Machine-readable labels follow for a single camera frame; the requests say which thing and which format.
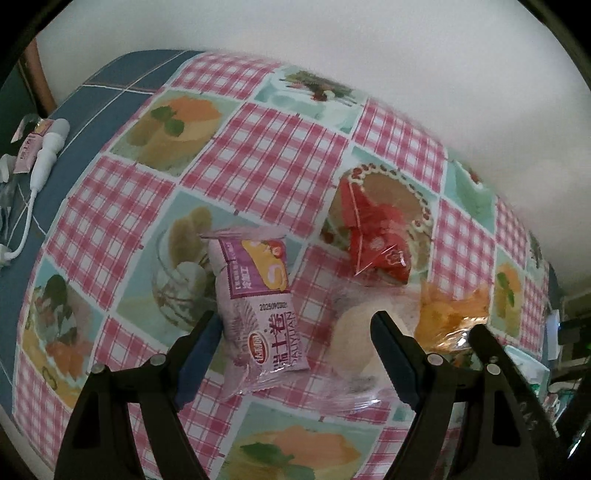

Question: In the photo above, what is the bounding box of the wooden chair frame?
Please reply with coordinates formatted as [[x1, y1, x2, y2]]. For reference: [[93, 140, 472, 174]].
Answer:
[[25, 39, 56, 116]]

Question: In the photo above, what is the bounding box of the white charger with cable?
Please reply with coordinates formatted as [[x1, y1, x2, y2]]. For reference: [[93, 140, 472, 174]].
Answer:
[[0, 119, 70, 268]]

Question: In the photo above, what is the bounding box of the blue plaid cloth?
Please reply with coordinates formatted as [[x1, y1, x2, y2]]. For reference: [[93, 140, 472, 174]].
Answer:
[[0, 50, 204, 416]]

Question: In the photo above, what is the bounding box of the pink checkered dessert tablecloth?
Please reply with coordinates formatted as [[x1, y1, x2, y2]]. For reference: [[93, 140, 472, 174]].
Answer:
[[11, 50, 561, 480]]

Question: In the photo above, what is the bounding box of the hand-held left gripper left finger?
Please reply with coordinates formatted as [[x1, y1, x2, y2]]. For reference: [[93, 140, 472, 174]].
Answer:
[[55, 311, 223, 480]]

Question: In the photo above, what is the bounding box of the white box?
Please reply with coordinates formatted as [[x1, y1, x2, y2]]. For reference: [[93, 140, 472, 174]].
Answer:
[[547, 310, 561, 352]]

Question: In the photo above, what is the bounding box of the red snack packet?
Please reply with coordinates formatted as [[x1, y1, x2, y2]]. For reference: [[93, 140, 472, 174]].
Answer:
[[342, 178, 414, 282]]

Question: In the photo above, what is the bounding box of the purple swiss roll packet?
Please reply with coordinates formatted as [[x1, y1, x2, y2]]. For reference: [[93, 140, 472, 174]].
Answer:
[[199, 228, 310, 400]]

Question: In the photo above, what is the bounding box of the orange cake packet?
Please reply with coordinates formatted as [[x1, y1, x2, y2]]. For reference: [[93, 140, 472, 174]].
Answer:
[[413, 281, 492, 352]]

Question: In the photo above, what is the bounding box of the clear cream bun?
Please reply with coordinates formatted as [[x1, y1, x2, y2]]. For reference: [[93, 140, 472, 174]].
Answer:
[[318, 281, 426, 416]]

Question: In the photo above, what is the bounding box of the pink sachet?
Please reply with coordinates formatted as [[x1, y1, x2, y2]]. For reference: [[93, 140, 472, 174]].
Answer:
[[11, 117, 51, 174]]

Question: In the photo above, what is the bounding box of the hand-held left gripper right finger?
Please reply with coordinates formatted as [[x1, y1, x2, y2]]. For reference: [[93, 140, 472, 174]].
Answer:
[[370, 311, 568, 480]]

